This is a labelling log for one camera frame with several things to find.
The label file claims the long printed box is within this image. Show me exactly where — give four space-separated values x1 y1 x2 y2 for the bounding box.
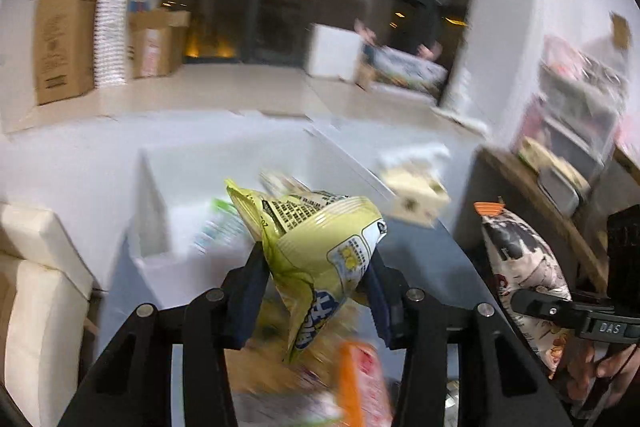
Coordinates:
372 44 448 95

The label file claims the brown wall sticker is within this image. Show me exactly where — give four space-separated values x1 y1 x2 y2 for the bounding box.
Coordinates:
609 13 632 50

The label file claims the pile of mixed snack packets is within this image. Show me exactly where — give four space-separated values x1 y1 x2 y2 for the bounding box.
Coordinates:
225 302 351 427

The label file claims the dark wooden side table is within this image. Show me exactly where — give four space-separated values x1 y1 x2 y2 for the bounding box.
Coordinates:
455 147 640 298

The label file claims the white foam box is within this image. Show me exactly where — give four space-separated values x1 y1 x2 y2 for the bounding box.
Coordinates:
305 23 363 82

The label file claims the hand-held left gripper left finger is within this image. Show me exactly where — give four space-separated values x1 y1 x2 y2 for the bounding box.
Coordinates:
57 243 271 427

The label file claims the grey metal tin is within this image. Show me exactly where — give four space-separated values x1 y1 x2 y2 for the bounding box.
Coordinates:
537 167 591 218

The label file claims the small brown cardboard box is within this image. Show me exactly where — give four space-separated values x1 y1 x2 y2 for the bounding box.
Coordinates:
355 62 376 90

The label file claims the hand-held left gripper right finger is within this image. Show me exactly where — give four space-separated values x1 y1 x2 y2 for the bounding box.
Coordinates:
357 249 573 427

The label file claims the open cardboard box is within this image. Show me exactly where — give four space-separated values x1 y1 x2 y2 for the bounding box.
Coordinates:
127 9 191 80

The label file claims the cream flat box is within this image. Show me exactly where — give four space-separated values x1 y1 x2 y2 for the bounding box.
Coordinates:
517 139 571 172

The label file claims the beige printed carton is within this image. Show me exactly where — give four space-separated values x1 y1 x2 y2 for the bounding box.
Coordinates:
380 162 451 228

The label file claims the green white snack bag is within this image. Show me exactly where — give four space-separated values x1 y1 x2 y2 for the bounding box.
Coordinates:
192 199 251 258

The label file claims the cream sofa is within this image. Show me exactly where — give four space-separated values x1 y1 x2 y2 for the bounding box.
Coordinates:
0 202 96 427

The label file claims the orange snack packet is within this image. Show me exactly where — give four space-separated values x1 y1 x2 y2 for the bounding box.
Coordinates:
337 342 393 427

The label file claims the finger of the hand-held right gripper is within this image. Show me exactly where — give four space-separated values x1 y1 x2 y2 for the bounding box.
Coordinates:
511 289 588 333

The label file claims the person's right hand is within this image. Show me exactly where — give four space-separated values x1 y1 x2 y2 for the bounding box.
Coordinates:
565 338 640 408

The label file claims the white storage box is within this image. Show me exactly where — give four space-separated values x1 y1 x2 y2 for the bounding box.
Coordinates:
127 127 401 313

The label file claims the cartoon print snack bag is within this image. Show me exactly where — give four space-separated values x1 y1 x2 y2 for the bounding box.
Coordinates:
474 202 573 380

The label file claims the large cardboard box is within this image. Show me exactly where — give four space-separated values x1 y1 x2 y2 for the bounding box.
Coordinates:
32 0 103 106

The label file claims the tall stack of white trays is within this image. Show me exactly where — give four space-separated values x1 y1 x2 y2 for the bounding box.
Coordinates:
92 0 133 88

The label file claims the cluttered shelf unit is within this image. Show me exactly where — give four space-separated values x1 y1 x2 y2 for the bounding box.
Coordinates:
515 34 631 172

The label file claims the pale yellow snack bag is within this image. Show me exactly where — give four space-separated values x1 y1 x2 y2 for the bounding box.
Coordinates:
224 179 387 363

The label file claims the blue tablecloth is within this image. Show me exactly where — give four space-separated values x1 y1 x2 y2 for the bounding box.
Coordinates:
97 202 501 427

